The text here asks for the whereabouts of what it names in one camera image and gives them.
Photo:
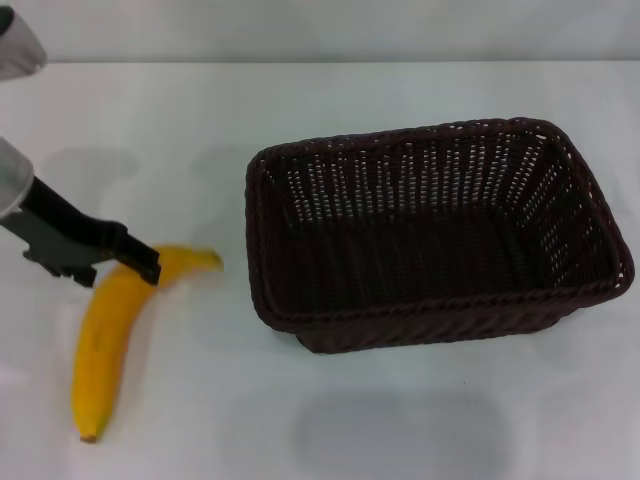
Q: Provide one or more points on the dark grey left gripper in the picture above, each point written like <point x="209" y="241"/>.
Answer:
<point x="60" y="235"/>

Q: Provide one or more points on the yellow banana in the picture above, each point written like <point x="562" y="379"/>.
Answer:
<point x="102" y="345"/>

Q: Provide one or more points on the dark brown woven basket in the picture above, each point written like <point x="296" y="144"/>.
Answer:
<point x="430" y="260"/>

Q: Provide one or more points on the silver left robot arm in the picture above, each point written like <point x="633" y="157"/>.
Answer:
<point x="11" y="175"/>

